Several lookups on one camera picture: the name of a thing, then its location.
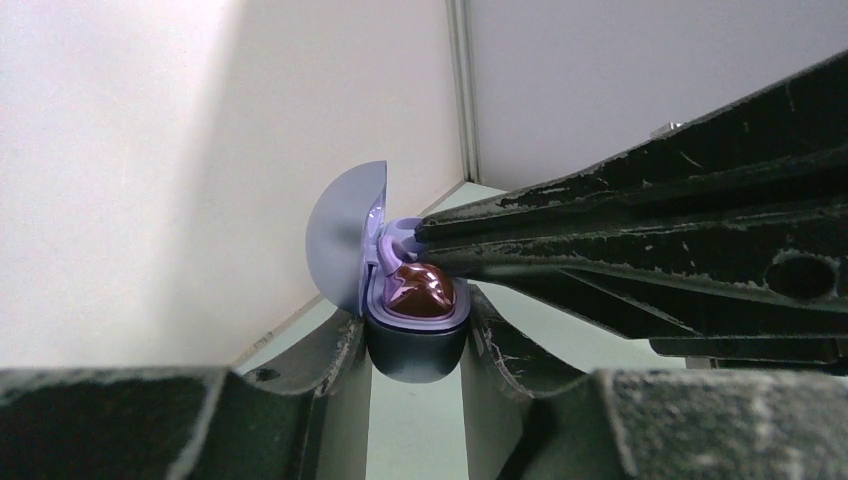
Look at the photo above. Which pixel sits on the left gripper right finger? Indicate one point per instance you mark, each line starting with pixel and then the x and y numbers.
pixel 529 415

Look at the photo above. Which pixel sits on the purple earbud charging case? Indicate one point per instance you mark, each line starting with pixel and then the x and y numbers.
pixel 343 230

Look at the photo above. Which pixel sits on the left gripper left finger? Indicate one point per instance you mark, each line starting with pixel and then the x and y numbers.
pixel 302 415

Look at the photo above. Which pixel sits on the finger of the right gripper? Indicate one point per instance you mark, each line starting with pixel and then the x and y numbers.
pixel 795 118
pixel 740 289

